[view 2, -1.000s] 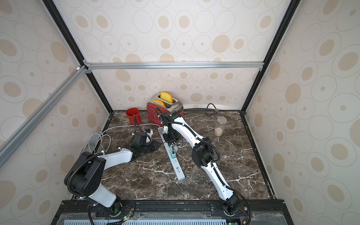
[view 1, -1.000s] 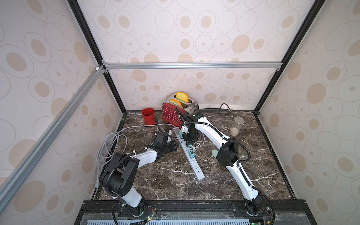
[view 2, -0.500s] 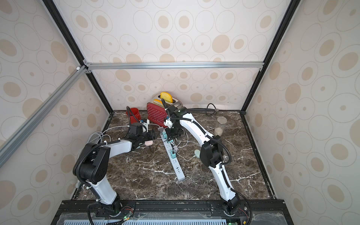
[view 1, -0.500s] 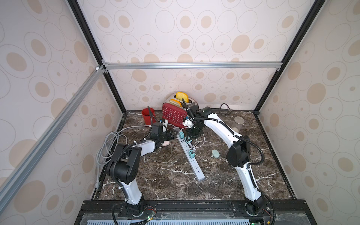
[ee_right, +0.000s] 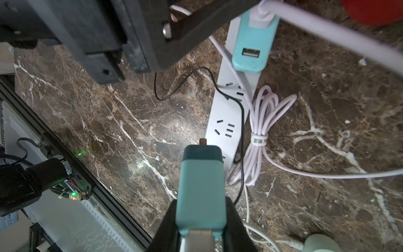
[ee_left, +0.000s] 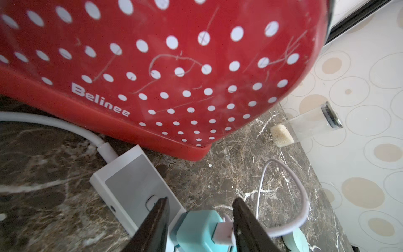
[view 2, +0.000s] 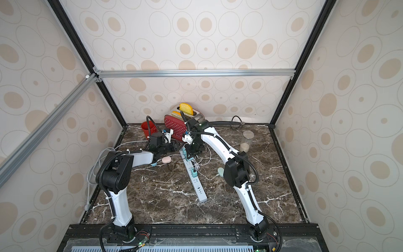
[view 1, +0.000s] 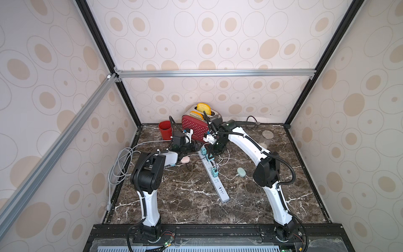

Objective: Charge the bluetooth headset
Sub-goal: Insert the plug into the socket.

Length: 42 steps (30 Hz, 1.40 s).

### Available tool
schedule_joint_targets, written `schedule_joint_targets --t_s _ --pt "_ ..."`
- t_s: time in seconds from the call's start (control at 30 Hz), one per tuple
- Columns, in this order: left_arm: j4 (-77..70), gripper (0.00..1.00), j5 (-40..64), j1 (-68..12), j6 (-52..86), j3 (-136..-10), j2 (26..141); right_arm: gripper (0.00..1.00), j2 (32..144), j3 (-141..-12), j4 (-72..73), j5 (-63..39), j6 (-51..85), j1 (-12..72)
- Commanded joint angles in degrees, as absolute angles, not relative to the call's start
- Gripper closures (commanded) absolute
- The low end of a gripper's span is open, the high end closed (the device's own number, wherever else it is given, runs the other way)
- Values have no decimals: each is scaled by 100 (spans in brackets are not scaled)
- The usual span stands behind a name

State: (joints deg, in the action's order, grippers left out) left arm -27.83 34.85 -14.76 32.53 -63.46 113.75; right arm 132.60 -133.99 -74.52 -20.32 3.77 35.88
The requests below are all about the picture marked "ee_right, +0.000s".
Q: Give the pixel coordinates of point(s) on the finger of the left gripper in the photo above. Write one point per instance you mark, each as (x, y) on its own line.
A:
(155, 43)

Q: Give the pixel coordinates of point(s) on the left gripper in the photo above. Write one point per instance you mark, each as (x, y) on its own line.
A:
(97, 33)

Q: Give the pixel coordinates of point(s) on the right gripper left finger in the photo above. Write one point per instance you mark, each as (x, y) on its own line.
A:
(167, 237)

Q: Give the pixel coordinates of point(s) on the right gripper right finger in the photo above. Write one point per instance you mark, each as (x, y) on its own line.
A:
(235, 237)

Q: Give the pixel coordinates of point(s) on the teal charger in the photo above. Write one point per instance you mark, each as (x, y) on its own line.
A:
(201, 204)
(253, 45)

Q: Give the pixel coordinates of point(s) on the green earbud case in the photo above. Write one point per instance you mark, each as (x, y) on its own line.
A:
(320, 243)

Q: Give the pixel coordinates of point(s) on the white power strip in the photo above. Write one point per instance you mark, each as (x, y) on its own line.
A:
(224, 128)

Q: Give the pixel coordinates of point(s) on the red metal cup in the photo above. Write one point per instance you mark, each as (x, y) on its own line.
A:
(374, 12)

